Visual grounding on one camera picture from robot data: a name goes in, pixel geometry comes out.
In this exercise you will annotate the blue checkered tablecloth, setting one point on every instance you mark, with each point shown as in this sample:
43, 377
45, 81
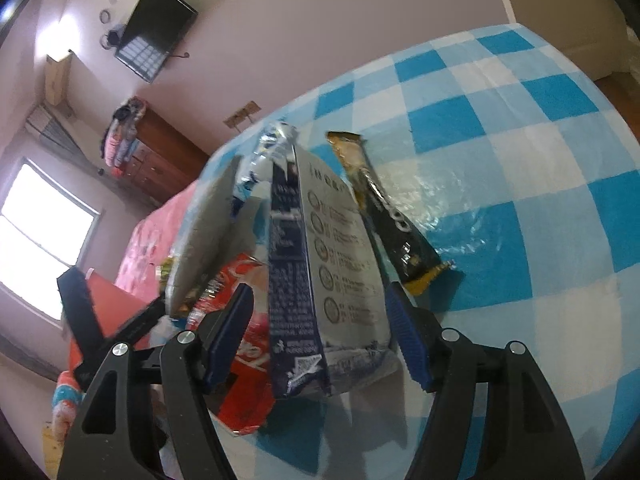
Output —
500, 185

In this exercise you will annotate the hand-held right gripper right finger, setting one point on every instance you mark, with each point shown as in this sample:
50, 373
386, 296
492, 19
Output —
407, 335

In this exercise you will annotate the grey curtain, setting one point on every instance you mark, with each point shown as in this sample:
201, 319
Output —
70, 145

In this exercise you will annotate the crumpled silver blue wrapper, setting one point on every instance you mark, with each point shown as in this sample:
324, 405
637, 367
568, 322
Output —
270, 145

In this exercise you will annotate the brown wooden dresser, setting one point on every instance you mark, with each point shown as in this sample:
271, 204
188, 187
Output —
165, 155

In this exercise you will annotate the black wall television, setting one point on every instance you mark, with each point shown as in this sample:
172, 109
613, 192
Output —
160, 15

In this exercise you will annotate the black and yellow snack wrapper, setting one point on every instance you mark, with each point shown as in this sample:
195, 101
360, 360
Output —
395, 230

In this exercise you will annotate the white door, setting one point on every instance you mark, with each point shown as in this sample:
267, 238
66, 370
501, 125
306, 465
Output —
560, 5

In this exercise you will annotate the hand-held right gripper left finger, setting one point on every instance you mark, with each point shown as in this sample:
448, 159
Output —
227, 340

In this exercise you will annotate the dark blue and white carton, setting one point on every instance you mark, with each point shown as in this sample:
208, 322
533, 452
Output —
345, 260

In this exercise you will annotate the wall socket panel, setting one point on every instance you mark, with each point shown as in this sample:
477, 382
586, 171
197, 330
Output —
243, 115

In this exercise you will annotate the bright window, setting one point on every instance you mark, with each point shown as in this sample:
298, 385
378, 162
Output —
40, 230

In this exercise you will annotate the pile of folded clothes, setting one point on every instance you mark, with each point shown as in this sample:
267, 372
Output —
122, 135

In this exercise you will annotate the colourful cloth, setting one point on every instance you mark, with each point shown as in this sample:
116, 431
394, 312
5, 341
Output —
65, 405

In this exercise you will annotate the red snack bag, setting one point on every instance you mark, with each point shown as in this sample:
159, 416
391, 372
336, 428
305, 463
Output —
250, 400

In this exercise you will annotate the pink printed bedsheet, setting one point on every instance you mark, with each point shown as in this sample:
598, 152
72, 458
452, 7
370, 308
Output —
150, 240

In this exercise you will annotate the covered wall air conditioner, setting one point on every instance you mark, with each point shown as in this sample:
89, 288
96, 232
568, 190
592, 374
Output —
57, 77

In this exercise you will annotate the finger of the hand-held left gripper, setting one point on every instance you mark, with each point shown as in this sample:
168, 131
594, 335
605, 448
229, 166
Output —
140, 322
80, 310

